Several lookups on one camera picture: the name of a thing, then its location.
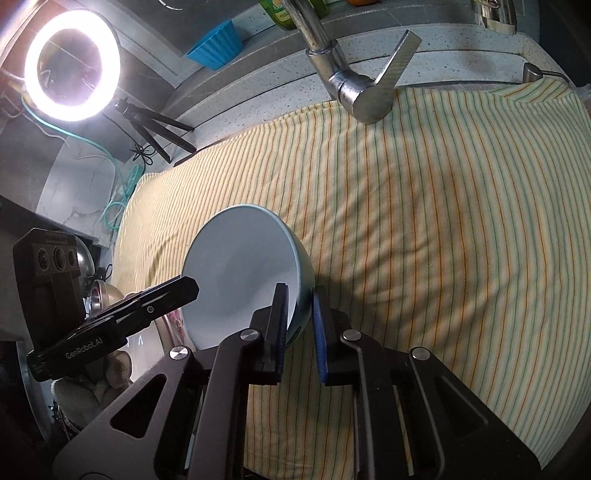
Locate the orange fruit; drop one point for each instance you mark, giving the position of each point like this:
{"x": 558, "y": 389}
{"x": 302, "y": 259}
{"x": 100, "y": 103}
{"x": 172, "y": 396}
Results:
{"x": 358, "y": 2}

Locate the black mini tripod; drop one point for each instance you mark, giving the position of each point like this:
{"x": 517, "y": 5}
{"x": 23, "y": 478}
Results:
{"x": 154, "y": 124}

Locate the light green bowl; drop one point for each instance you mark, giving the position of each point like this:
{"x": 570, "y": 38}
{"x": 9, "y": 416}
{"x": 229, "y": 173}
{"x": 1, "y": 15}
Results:
{"x": 240, "y": 267}

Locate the chrome faucet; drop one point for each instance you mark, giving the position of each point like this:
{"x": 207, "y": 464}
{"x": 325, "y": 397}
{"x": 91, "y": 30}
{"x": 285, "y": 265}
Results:
{"x": 360, "y": 92}

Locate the person's left hand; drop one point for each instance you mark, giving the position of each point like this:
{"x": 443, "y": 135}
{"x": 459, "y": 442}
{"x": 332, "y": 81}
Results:
{"x": 108, "y": 374}

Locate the green dish soap bottle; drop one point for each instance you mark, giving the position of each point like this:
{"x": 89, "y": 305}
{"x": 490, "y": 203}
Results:
{"x": 281, "y": 14}

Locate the steel pan lid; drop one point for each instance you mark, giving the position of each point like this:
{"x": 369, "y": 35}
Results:
{"x": 85, "y": 258}

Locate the blue pleated container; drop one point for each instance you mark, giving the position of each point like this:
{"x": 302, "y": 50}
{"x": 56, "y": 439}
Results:
{"x": 214, "y": 46}

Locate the large floral plate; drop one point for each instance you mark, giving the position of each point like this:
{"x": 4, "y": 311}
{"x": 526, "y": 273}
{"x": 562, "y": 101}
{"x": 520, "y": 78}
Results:
{"x": 173, "y": 325}

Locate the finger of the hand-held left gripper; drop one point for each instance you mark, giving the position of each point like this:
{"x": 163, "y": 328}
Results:
{"x": 157, "y": 300}

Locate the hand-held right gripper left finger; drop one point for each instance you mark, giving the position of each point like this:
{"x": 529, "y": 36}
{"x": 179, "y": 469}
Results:
{"x": 279, "y": 332}

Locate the yellow striped cloth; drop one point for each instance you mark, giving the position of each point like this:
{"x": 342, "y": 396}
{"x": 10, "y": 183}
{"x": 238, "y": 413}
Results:
{"x": 415, "y": 230}

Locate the steel container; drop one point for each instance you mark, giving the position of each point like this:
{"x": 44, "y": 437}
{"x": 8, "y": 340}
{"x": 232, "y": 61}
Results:
{"x": 494, "y": 16}

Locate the metal sink fitting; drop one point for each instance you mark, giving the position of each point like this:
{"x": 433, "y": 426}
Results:
{"x": 538, "y": 74}

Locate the steel bowl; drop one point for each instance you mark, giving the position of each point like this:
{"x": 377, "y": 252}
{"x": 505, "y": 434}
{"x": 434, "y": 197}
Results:
{"x": 104, "y": 297}

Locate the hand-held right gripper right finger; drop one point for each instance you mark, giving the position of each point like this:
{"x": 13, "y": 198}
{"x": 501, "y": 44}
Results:
{"x": 318, "y": 332}

